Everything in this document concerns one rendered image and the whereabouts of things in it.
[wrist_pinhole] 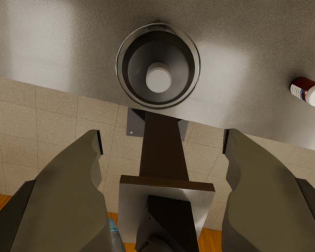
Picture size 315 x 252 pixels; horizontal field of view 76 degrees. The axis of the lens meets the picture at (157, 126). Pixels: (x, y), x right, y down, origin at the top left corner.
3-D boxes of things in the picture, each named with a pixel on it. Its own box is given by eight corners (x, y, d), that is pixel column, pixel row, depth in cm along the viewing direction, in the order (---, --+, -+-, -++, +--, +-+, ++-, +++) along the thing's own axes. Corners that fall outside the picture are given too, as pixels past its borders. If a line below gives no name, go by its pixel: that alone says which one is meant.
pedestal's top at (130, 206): (193, 238, 86) (195, 248, 82) (117, 232, 84) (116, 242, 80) (212, 183, 71) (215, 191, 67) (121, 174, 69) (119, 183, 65)
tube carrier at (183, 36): (183, 19, 42) (205, 22, 23) (181, 72, 47) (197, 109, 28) (131, 19, 42) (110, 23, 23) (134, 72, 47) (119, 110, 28)
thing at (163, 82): (194, 29, 25) (206, 33, 19) (189, 98, 30) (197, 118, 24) (121, 30, 25) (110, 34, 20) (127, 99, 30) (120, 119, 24)
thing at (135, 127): (183, 140, 169) (207, 250, 90) (126, 134, 166) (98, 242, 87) (196, 85, 146) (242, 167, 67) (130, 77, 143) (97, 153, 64)
